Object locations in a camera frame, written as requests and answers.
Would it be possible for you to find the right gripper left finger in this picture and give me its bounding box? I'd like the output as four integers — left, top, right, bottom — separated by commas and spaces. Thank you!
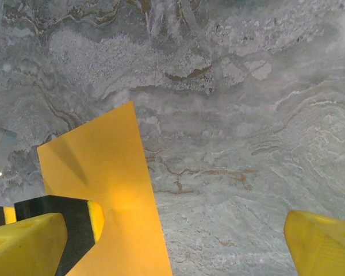
0, 212, 68, 276

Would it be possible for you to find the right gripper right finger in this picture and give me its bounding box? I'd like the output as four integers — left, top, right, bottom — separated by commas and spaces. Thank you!
283, 209, 345, 276

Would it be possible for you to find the orange square paper sheet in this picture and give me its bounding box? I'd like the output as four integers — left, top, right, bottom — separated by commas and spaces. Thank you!
36, 100, 174, 276

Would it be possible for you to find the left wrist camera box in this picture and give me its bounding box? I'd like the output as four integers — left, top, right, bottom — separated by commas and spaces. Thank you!
0, 123, 18, 181

